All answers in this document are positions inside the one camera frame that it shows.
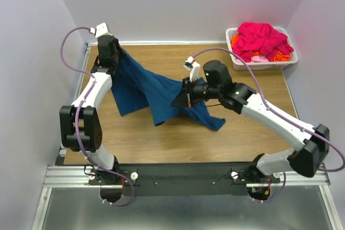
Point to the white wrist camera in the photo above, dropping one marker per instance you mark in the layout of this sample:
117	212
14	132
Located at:
100	30
193	67

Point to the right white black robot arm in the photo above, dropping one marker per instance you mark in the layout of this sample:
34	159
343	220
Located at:
308	143

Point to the light pink garment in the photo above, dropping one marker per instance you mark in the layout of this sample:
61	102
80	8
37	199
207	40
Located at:
255	57

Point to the aluminium frame rail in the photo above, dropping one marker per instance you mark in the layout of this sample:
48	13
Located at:
77	176

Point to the white plastic laundry basket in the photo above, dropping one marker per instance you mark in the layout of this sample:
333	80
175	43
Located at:
265	65

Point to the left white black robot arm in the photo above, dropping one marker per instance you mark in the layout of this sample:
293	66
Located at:
79	122

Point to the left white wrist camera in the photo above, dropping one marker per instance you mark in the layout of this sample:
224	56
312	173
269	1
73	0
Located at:
100	30

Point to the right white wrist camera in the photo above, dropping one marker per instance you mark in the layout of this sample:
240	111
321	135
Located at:
193	67

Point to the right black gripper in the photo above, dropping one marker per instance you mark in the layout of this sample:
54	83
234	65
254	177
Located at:
186	98

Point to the blue t-shirt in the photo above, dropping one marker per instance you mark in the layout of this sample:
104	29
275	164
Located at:
136	88

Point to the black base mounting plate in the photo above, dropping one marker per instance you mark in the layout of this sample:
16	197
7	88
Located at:
183	179

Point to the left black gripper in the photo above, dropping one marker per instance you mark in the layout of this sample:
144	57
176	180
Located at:
116	44

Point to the pink t-shirt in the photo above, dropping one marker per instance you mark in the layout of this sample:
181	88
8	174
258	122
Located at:
261	37

